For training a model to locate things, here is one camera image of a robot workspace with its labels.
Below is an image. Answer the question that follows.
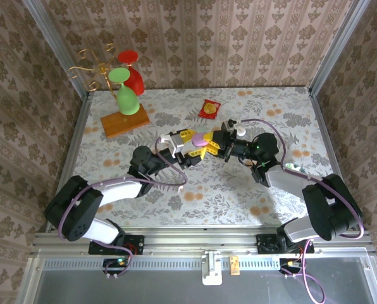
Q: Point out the small orange tag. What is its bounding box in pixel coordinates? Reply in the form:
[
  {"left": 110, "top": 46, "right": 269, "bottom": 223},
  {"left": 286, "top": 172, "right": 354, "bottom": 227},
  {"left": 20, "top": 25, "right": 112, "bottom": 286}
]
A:
[{"left": 229, "top": 255, "right": 240, "bottom": 276}]

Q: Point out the purple earbud case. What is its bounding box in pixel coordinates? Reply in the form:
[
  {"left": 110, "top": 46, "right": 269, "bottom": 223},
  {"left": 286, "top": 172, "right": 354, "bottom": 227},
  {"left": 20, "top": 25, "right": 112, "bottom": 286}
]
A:
[{"left": 191, "top": 132, "right": 209, "bottom": 148}]

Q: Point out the red snack packet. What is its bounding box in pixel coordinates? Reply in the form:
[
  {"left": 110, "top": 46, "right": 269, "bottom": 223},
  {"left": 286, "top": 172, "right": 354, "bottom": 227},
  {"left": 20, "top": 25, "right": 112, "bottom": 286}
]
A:
[{"left": 197, "top": 98, "right": 223, "bottom": 120}]

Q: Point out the gold wire glass rack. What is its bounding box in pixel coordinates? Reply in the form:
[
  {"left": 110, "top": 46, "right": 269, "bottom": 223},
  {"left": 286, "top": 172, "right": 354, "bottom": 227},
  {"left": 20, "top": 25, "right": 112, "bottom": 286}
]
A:
[{"left": 66, "top": 43, "right": 128, "bottom": 121}]

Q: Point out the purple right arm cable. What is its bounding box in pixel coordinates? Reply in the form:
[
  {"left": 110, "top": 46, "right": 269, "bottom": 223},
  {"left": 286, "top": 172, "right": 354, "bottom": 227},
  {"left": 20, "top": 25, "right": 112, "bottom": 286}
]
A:
[{"left": 238, "top": 118, "right": 366, "bottom": 304}]

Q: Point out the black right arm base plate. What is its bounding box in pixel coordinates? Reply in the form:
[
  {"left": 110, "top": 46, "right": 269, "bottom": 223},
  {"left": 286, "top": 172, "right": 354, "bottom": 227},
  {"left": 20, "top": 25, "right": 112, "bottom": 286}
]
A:
[{"left": 256, "top": 233, "right": 315, "bottom": 255}]

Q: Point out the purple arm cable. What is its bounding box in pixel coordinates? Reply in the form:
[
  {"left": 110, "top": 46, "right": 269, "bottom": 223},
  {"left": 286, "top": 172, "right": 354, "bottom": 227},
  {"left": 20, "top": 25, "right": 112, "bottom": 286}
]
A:
[
  {"left": 238, "top": 118, "right": 366, "bottom": 304},
  {"left": 58, "top": 135, "right": 189, "bottom": 280}
]

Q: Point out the red plastic wine glass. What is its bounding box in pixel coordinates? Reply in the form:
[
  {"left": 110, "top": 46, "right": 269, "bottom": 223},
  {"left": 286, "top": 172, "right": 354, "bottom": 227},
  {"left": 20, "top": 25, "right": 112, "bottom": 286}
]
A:
[{"left": 117, "top": 50, "right": 145, "bottom": 97}]

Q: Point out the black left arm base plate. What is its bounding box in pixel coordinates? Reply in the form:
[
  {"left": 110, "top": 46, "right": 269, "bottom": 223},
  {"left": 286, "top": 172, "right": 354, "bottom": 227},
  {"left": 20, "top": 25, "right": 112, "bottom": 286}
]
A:
[{"left": 88, "top": 234, "right": 145, "bottom": 256}]

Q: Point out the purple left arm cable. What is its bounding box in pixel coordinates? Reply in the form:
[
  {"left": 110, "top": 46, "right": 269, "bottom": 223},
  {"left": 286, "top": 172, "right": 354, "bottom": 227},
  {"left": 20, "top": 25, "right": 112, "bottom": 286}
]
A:
[{"left": 58, "top": 135, "right": 189, "bottom": 280}]

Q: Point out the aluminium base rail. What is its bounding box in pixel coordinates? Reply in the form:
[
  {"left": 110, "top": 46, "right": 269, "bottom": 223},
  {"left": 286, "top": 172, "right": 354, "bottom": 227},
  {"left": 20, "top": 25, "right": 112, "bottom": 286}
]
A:
[{"left": 30, "top": 225, "right": 377, "bottom": 258}]

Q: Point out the wooden rack base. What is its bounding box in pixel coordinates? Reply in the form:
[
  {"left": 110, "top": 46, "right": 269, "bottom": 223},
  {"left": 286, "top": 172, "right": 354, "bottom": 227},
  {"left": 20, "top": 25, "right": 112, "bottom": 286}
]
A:
[{"left": 100, "top": 104, "right": 151, "bottom": 139}]

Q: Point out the green plastic wine glass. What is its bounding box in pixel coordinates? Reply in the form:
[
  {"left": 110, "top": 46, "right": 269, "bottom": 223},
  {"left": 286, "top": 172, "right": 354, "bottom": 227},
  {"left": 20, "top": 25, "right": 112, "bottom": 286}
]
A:
[{"left": 108, "top": 67, "right": 141, "bottom": 115}]

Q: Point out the perforated grey metal strip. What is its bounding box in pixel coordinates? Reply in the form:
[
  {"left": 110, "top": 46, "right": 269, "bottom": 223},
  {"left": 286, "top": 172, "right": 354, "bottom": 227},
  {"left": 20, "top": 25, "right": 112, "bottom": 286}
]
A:
[{"left": 42, "top": 258, "right": 283, "bottom": 270}]

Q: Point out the white plastic bracket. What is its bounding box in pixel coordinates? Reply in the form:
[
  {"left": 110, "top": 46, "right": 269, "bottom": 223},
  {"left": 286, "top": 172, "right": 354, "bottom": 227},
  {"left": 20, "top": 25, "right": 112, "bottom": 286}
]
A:
[{"left": 202, "top": 250, "right": 223, "bottom": 286}]

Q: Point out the grey metal sheet panel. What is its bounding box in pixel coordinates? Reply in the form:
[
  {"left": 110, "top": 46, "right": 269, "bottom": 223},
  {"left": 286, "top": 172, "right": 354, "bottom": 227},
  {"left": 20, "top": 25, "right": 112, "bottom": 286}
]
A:
[{"left": 17, "top": 256, "right": 377, "bottom": 304}]

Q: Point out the aluminium table side rail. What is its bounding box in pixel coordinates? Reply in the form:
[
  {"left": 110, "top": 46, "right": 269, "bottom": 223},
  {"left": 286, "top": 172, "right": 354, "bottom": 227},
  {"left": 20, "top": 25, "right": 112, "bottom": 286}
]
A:
[
  {"left": 307, "top": 87, "right": 371, "bottom": 235},
  {"left": 45, "top": 91, "right": 93, "bottom": 234}
]

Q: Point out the aluminium frame post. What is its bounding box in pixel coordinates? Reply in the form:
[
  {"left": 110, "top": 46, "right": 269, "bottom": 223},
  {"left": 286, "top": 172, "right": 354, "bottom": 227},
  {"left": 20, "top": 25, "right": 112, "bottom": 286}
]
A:
[
  {"left": 307, "top": 0, "right": 372, "bottom": 94},
  {"left": 21, "top": 0, "right": 93, "bottom": 96}
]

